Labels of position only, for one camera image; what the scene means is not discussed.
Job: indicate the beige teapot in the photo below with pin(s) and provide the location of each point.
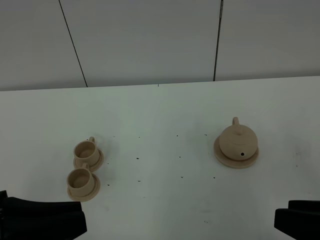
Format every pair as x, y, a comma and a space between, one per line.
238, 142

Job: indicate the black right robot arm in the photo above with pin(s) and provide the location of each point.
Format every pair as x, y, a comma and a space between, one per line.
301, 220

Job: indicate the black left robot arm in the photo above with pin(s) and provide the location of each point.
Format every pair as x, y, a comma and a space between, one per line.
32, 220

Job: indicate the beige teapot saucer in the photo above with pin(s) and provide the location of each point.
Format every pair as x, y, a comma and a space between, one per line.
236, 164

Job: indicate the far beige teacup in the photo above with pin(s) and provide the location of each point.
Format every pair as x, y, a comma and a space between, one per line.
86, 152

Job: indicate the beige teacup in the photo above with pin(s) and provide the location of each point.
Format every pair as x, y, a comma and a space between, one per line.
80, 182
86, 152

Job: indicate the far beige cup saucer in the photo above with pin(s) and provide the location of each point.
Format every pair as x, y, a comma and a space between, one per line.
94, 167

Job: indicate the beige cup saucer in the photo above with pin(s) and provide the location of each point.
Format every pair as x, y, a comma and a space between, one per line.
94, 167
88, 197

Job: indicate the near beige teacup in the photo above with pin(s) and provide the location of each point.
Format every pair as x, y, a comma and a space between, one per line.
80, 182

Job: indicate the near beige cup saucer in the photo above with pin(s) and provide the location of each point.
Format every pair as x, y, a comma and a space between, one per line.
88, 197

